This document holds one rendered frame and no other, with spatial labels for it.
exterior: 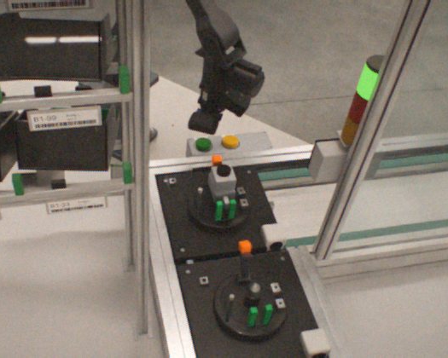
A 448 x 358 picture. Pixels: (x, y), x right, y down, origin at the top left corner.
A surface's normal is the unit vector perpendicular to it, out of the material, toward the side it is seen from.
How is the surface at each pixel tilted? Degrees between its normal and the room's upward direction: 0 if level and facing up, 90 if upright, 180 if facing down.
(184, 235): 0
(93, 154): 65
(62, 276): 0
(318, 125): 0
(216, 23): 37
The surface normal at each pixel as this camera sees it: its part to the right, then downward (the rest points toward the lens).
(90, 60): 0.07, 0.40
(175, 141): 0.07, -0.67
